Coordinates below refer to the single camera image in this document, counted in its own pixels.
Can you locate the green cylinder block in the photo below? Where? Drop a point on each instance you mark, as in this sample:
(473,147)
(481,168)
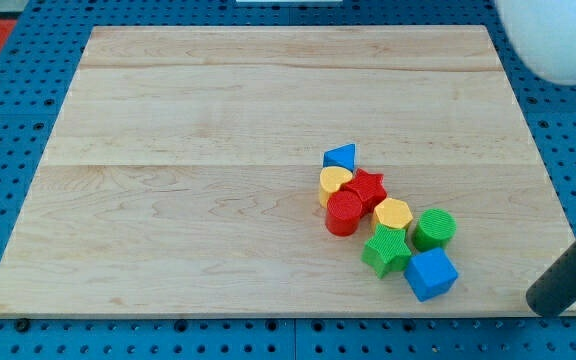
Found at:
(435,229)

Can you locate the blue cube block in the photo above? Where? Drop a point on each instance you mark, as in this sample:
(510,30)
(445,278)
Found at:
(430,274)

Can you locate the green star block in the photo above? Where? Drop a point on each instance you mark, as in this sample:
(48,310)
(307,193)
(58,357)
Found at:
(386,251)

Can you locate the red star block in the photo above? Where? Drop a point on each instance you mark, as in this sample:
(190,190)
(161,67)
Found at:
(368,187)

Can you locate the yellow heart block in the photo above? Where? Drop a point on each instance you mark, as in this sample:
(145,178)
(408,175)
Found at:
(331,179)

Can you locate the blue triangle block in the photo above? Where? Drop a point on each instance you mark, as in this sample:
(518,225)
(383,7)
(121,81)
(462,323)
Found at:
(343,156)

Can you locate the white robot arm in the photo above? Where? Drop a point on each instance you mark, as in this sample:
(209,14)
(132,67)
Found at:
(543,34)

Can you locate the yellow hexagon block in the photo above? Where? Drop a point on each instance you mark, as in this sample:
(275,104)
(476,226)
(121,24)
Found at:
(392,213)

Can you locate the wooden board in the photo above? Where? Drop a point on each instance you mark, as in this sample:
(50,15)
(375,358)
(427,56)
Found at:
(180,179)

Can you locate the red cylinder block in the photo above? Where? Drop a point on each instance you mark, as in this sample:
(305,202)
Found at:
(344,212)

